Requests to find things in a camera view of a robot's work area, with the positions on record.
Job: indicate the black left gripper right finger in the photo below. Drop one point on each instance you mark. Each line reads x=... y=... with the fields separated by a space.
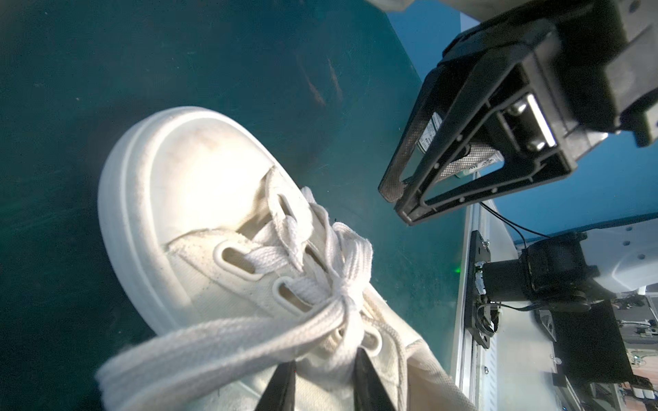
x=369 y=392

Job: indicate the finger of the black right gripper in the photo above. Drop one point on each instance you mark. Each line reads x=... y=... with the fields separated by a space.
x=429 y=101

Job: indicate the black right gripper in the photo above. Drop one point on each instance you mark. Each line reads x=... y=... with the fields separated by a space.
x=507 y=117

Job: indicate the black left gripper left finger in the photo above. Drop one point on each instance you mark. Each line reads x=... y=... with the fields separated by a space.
x=280 y=394

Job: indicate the white canvas sneaker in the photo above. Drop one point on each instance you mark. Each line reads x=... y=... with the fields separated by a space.
x=180 y=194

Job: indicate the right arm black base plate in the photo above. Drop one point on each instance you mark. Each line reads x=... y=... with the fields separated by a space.
x=477 y=315

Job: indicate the aluminium front rail platform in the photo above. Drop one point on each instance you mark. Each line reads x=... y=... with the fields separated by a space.
x=564 y=322

